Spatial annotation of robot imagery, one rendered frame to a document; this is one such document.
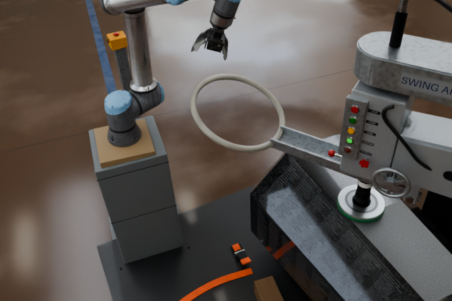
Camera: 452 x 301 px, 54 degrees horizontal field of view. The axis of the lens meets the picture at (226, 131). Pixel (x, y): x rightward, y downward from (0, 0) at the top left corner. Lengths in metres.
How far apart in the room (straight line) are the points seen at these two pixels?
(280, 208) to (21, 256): 1.84
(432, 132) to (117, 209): 1.75
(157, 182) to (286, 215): 0.77
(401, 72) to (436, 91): 0.13
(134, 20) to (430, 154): 1.44
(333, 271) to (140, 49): 1.43
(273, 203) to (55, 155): 2.23
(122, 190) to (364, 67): 1.54
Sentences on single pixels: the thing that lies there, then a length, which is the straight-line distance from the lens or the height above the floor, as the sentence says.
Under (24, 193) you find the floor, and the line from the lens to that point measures 3.83.
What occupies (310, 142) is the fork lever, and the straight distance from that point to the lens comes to 2.14.
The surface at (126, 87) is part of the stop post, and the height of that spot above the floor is 0.67.
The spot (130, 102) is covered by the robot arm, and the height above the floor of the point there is 1.14.
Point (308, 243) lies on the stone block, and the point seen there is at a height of 0.66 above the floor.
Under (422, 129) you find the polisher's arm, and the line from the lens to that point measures 1.83.
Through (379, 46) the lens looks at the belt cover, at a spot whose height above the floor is 1.70.
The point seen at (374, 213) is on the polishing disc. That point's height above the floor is 0.89.
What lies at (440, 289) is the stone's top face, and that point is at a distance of 2.06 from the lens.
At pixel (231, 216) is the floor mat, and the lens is 3.21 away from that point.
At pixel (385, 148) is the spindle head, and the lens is 1.80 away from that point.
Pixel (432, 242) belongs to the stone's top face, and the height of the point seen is 0.83.
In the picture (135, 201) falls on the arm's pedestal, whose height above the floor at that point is 0.55.
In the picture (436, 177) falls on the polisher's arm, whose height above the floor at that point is 1.26.
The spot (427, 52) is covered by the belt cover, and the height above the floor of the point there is 1.70.
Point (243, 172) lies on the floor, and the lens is 3.54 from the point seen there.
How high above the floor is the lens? 2.47
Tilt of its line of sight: 39 degrees down
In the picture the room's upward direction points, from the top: 4 degrees counter-clockwise
